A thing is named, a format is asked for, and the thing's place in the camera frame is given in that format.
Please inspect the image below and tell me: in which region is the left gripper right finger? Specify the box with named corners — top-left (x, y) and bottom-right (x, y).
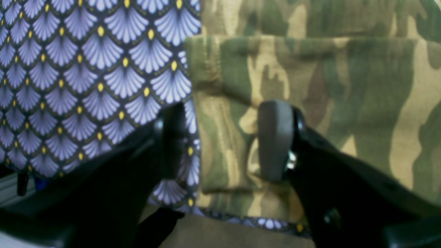
top-left (258, 101), bottom-right (441, 248)

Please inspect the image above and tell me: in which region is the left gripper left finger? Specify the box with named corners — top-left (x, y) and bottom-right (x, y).
top-left (1, 103), bottom-right (186, 248)

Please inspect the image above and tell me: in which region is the camouflage T-shirt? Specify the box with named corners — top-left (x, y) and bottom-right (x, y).
top-left (184, 0), bottom-right (441, 223)

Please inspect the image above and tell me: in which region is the fan-patterned purple tablecloth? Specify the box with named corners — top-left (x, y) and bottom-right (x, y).
top-left (0, 0), bottom-right (309, 238)

